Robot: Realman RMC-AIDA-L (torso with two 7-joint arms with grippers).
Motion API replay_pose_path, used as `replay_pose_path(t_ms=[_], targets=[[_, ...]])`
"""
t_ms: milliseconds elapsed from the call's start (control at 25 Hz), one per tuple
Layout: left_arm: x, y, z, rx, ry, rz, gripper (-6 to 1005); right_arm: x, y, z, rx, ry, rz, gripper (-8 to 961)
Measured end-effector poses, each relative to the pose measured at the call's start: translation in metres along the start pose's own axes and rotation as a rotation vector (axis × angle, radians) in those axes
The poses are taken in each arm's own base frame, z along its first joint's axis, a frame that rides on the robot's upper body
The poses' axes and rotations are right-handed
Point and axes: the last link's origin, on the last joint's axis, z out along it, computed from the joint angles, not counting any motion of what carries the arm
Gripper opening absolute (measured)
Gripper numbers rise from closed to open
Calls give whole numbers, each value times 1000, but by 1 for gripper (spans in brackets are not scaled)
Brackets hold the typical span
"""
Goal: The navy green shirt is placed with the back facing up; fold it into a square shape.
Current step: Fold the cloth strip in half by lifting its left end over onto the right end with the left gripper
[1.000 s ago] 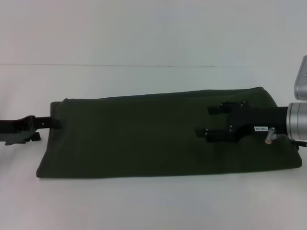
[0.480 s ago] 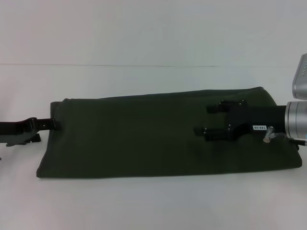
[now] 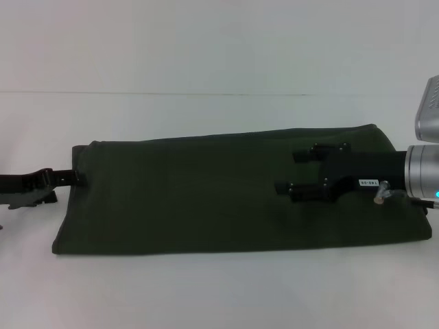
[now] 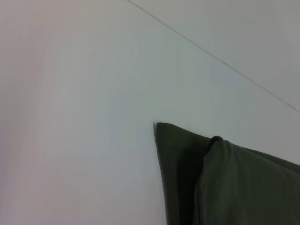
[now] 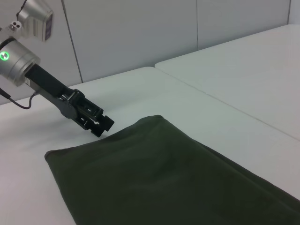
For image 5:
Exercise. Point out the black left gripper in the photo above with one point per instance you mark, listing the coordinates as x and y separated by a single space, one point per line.
49 86

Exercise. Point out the dark green t-shirt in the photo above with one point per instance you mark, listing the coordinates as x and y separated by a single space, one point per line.
164 178

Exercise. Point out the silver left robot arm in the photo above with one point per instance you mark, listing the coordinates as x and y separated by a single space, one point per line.
16 63

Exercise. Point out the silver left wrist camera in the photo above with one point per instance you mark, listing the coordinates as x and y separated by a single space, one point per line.
37 21

